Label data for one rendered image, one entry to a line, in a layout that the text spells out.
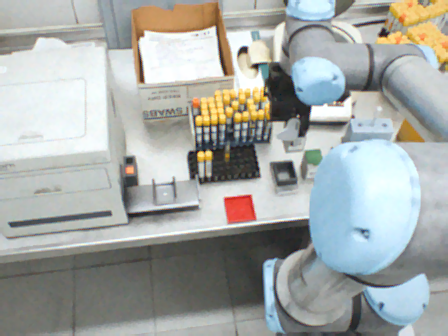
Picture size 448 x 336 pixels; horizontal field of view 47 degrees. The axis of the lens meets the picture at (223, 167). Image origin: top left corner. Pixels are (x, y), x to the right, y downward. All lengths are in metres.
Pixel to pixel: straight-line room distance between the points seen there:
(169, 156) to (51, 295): 1.01
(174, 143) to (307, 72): 0.62
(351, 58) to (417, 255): 0.42
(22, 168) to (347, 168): 0.70
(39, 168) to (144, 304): 1.14
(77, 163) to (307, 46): 0.47
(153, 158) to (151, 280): 0.88
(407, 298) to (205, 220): 0.53
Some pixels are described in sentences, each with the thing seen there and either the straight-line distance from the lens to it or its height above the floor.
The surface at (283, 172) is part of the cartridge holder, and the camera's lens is 1.26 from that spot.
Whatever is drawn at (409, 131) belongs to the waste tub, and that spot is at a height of 0.94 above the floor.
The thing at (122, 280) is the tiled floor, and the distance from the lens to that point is 2.11.
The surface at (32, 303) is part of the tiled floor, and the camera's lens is 2.16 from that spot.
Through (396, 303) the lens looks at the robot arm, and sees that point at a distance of 0.85.
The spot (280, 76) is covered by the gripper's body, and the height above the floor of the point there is 1.26.
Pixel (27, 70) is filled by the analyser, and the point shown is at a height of 1.17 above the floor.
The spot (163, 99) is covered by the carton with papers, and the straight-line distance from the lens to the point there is 1.30.
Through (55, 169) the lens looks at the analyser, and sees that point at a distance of 1.01.
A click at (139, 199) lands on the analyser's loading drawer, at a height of 0.91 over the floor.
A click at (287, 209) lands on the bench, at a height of 0.88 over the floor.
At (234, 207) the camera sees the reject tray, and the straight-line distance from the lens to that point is 1.21.
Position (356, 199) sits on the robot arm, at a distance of 0.42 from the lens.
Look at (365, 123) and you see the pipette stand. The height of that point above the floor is 0.98.
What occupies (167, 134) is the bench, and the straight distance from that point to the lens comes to 1.34.
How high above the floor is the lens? 1.93
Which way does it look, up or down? 56 degrees down
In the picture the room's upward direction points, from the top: 2 degrees clockwise
